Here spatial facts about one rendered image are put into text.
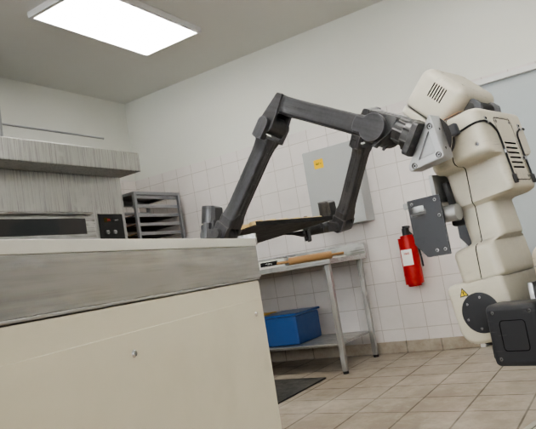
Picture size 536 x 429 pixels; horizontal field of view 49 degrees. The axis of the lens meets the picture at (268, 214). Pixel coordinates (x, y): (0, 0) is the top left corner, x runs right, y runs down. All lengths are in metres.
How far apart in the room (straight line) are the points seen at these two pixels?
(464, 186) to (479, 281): 0.25
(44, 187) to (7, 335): 4.21
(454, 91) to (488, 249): 0.42
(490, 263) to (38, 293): 1.26
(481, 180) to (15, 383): 1.34
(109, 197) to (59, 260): 4.53
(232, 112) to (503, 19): 2.61
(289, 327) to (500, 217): 3.49
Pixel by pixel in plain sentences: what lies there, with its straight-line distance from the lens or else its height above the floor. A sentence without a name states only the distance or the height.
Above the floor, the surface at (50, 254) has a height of 0.89.
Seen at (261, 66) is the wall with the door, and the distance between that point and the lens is 5.93.
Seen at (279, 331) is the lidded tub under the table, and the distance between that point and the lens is 5.00.
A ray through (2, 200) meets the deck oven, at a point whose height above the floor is 1.63.
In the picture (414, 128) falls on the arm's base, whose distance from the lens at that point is 1.49.
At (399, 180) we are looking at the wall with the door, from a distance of 5.16.
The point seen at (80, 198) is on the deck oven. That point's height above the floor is 1.65.
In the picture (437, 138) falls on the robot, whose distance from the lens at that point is 1.49.
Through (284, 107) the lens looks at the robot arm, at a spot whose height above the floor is 1.32.
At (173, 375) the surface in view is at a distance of 0.63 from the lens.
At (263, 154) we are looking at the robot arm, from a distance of 1.82.
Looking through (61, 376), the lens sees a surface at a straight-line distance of 0.50.
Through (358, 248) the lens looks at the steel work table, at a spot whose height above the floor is 0.93.
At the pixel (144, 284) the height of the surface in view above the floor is 0.85.
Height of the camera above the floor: 0.84
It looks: 6 degrees up
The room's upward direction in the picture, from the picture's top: 9 degrees counter-clockwise
